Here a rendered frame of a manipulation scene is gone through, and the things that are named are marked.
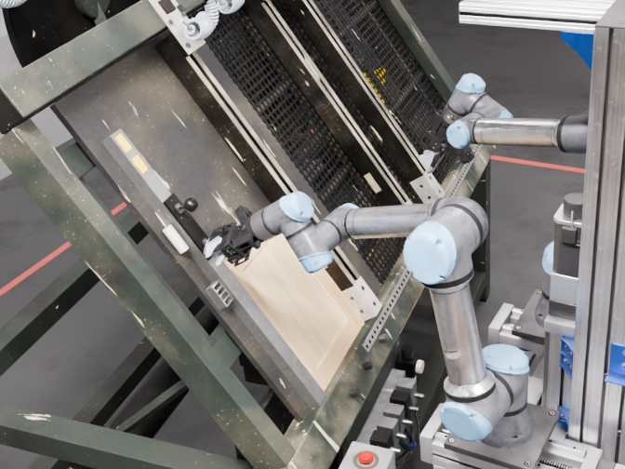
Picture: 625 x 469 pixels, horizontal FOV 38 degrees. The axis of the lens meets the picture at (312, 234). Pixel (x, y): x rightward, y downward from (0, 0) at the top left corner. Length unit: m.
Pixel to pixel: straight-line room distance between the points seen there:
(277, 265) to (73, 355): 2.06
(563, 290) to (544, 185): 3.33
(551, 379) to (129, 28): 1.47
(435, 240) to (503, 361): 0.43
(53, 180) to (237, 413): 0.75
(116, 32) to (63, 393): 2.23
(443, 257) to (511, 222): 3.37
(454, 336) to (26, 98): 1.13
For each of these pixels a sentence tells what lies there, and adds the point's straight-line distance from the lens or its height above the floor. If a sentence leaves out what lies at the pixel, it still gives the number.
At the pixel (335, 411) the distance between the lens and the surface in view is 2.65.
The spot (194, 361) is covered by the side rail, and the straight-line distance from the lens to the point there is 2.35.
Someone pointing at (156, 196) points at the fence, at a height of 1.53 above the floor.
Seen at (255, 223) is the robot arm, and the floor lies 1.55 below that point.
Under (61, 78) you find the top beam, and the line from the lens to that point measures 2.34.
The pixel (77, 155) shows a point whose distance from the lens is 2.44.
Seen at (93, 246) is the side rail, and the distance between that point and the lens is 2.30.
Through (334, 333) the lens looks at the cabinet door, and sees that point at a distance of 2.80.
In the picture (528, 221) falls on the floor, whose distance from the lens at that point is 5.22.
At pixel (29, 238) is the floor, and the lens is 5.72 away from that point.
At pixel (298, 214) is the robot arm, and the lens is 2.11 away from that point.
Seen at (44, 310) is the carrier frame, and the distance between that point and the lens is 3.50.
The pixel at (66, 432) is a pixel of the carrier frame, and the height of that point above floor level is 0.79.
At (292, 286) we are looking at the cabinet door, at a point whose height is 1.12.
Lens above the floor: 2.63
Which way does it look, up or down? 30 degrees down
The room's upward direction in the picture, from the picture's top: 6 degrees counter-clockwise
